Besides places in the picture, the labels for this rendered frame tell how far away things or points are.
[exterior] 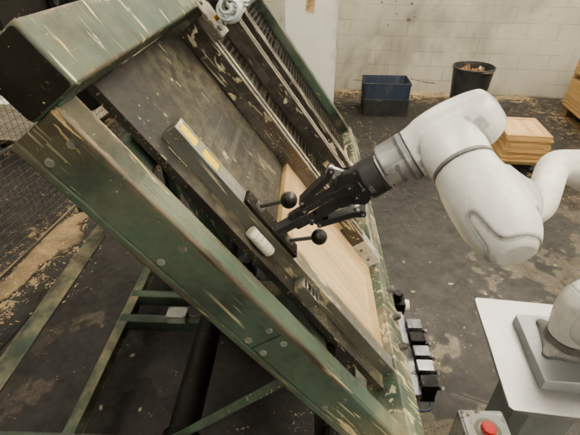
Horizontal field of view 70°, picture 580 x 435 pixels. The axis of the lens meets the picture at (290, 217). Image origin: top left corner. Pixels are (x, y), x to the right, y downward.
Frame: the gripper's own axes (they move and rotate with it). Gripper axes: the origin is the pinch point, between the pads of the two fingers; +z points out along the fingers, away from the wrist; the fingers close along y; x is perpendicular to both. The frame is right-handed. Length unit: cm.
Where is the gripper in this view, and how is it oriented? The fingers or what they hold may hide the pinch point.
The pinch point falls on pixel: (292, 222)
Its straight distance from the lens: 83.0
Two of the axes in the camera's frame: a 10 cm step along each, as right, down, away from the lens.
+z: -8.1, 4.6, 3.6
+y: 5.8, 6.8, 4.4
